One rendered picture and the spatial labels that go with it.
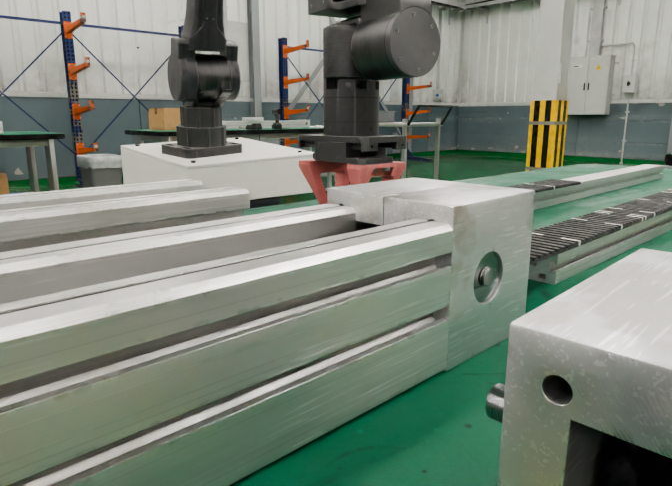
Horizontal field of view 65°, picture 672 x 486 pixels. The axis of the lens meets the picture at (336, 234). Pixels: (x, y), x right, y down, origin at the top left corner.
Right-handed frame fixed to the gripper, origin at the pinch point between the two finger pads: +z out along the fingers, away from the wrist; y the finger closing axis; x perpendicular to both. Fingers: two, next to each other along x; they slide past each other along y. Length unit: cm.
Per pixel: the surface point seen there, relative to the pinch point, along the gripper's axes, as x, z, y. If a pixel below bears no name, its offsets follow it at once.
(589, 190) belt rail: 58, 2, 2
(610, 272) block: -22.9, -6.5, 34.2
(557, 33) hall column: 578, -102, -252
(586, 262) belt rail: 10.1, 2.3, 21.0
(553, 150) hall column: 579, 29, -245
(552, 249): 2.6, -0.3, 21.1
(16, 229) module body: -32.4, -4.6, 5.0
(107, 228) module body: -26.8, -3.7, 3.9
